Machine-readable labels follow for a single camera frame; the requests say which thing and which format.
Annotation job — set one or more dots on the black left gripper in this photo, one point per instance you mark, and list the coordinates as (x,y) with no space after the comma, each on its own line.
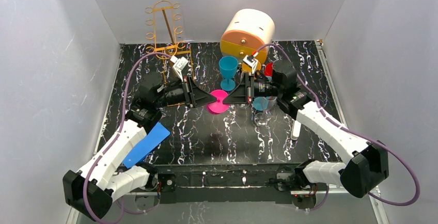
(188,92)

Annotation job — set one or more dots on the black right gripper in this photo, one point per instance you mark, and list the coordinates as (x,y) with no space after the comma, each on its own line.
(249,90)

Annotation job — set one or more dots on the magenta plastic wine glass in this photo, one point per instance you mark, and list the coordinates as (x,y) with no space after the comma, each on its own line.
(218,107)

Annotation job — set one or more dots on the teal wine glass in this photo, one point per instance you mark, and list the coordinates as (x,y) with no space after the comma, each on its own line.
(263,103)
(228,69)

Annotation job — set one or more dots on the clear wine glass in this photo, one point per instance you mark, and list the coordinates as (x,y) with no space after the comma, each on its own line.
(261,118)
(243,105)

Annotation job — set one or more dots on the red plastic wine glass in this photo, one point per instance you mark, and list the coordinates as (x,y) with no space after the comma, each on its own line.
(268,71)

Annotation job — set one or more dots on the yellow plastic wine glass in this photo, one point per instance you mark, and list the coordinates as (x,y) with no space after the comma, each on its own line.
(249,69)

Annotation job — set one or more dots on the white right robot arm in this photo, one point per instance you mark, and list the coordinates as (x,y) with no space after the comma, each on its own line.
(364,165)

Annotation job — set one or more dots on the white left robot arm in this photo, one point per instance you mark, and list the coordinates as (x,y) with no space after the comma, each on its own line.
(94,188)

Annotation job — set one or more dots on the blue flat card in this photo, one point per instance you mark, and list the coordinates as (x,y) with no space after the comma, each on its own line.
(141,150)

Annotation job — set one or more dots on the white oblong remote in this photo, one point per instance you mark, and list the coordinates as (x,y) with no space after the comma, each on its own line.
(295,132)

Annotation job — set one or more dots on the round pastel drawer cabinet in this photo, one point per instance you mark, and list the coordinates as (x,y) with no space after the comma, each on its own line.
(247,32)

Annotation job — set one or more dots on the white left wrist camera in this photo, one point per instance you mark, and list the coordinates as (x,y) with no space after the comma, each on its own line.
(179,64)

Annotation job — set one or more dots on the gold wire glass rack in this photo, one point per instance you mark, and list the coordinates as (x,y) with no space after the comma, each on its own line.
(166,41)

